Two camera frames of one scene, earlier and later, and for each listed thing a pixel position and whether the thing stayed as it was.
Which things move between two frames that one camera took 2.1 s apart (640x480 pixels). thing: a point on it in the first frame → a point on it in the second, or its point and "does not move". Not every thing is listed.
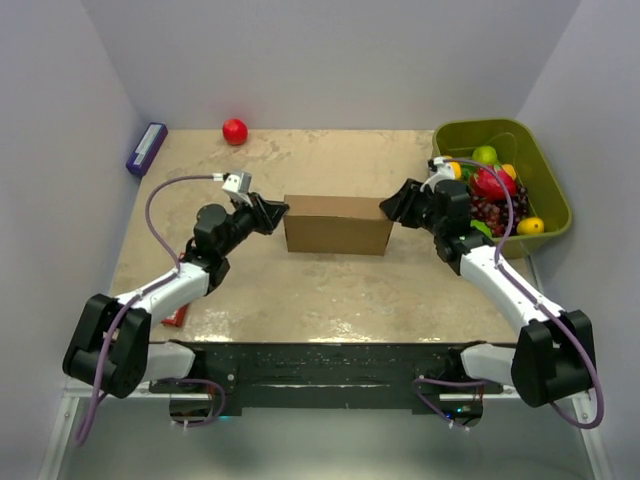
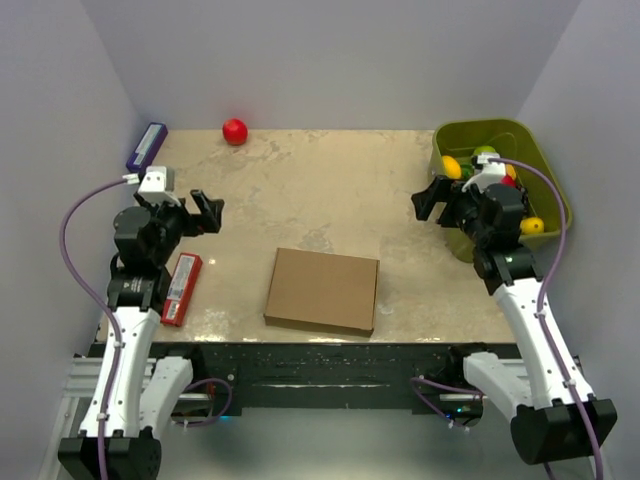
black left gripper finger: x=269 y=213 → x=212 y=219
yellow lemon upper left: x=455 y=167 does not move
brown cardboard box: x=336 y=225 → x=323 y=291
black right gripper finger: x=396 y=206 → x=424 y=202
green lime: x=484 y=155 does not move
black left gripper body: x=242 y=224 → x=172 y=222
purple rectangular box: x=147 y=149 does not move
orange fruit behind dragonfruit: x=509 y=169 does not move
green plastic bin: x=515 y=144 does not move
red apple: x=235 y=131 does not move
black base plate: x=328 y=373 does not move
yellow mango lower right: x=531 y=225 does not move
